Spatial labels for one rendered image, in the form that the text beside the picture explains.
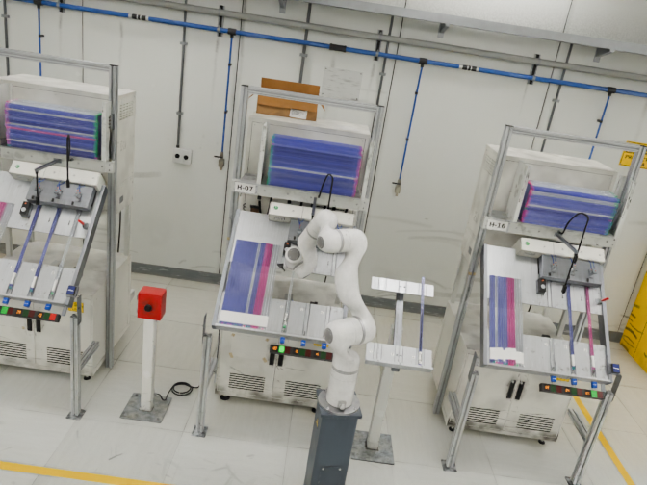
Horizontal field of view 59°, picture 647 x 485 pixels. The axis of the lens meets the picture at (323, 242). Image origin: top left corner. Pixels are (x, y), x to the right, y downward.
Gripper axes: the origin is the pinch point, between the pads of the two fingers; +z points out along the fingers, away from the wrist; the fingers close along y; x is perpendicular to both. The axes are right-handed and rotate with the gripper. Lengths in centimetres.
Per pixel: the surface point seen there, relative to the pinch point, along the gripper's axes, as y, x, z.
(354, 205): -29, -44, 5
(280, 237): 10.2, -21.6, 14.9
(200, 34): 98, -192, 79
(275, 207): 15.3, -37.2, 9.5
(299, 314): -7.0, 21.9, 7.3
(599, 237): -170, -46, 3
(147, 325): 76, 37, 25
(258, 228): 23.5, -25.0, 15.5
